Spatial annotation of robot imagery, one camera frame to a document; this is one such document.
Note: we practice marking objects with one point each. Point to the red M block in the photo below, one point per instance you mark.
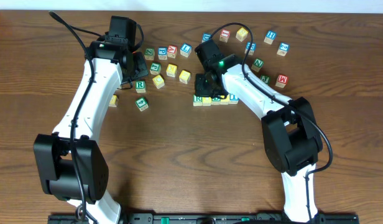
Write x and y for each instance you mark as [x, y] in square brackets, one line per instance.
[281, 81]

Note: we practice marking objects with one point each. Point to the green Z block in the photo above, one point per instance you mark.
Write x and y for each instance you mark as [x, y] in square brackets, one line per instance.
[149, 53]

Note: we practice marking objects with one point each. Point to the blue T block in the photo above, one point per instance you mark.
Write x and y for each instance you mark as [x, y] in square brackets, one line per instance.
[233, 99]

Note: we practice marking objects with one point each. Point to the yellow S block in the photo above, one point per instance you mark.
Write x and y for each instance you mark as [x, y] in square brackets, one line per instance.
[184, 76]

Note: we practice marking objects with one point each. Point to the red A block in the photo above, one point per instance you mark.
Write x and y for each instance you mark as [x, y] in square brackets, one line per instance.
[172, 51]

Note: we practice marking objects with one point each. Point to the blue 2 block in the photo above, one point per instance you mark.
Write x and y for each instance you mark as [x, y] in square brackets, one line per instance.
[283, 49]

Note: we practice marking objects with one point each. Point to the yellow K block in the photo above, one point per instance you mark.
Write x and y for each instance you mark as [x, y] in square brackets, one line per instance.
[171, 70]

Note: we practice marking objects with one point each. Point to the green r block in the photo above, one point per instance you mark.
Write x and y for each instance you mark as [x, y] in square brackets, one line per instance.
[140, 86]
[197, 100]

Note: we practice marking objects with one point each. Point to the green B block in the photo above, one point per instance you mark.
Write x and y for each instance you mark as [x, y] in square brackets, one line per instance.
[215, 101]

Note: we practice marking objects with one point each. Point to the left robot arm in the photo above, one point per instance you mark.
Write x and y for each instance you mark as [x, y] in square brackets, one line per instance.
[70, 164]

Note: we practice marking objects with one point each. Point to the green J block right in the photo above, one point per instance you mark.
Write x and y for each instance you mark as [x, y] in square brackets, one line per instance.
[265, 79]

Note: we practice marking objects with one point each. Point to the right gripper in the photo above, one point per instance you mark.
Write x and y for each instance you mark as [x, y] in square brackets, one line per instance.
[199, 90]

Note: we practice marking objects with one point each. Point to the blue H block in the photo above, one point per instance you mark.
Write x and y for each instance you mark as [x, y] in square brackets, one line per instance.
[270, 37]

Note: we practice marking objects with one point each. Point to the green j block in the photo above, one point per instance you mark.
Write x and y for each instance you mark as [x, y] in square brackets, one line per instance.
[265, 79]
[155, 68]

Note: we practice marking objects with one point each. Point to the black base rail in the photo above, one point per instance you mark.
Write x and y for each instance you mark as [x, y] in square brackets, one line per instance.
[148, 218]

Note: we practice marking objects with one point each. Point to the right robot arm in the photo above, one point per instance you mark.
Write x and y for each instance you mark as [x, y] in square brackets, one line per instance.
[292, 139]

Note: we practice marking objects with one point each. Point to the green J block left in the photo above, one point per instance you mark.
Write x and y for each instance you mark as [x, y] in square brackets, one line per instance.
[155, 68]

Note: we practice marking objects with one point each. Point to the yellow G block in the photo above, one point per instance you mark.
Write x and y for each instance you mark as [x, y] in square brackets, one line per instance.
[114, 101]

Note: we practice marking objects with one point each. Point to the red I block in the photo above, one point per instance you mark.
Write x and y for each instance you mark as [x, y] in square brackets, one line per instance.
[224, 35]

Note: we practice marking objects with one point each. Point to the yellow C block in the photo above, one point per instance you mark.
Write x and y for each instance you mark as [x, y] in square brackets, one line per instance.
[158, 81]

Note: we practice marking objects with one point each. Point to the green 4 block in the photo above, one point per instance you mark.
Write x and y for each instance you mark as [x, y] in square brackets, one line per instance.
[142, 104]

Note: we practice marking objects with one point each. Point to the blue X block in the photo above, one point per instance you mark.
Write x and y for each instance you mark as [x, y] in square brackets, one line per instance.
[250, 48]

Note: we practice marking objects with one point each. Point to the yellow O block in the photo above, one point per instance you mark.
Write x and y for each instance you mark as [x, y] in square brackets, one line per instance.
[206, 101]
[225, 100]

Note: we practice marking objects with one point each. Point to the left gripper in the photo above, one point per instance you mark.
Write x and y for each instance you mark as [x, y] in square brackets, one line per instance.
[139, 66]

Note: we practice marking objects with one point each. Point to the blue D block upper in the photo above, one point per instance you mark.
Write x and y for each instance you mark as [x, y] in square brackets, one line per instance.
[205, 37]

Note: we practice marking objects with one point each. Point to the yellow 6 block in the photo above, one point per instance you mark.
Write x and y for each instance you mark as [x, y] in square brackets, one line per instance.
[242, 34]

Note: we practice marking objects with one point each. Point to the blue P block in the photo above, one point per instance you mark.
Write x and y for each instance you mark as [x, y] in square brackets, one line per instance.
[162, 53]

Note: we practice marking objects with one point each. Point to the blue L block upper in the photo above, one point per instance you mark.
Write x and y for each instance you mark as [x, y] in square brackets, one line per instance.
[185, 50]

